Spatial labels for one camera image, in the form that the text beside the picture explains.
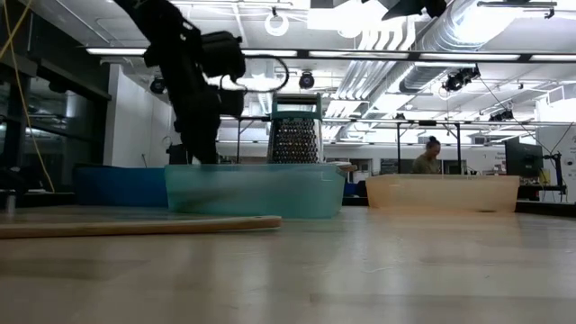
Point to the black ceiling spotlight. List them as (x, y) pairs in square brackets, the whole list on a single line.
[(157, 85), (306, 80)]

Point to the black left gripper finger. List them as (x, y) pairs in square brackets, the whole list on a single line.
[(191, 148), (210, 148)]

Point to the teal translucent plastic bin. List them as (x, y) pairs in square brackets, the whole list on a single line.
[(279, 193)]

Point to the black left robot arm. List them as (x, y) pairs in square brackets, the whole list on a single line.
[(171, 36)]

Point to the black computer monitor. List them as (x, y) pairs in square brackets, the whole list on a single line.
[(524, 157)]

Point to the blue plastic bin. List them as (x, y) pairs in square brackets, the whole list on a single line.
[(121, 186)]

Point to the silver round ventilation duct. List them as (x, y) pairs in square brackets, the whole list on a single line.
[(450, 45)]

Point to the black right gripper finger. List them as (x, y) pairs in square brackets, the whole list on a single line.
[(405, 8)]

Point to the wooden spatula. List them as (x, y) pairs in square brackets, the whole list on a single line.
[(193, 225)]

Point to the person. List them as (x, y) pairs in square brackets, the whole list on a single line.
[(427, 159)]

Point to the long ceiling light rail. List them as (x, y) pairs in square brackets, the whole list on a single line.
[(303, 53)]

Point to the black ceiling camera cluster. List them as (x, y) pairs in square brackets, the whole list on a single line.
[(459, 80)]

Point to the black workbench frame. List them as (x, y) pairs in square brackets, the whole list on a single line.
[(398, 144)]

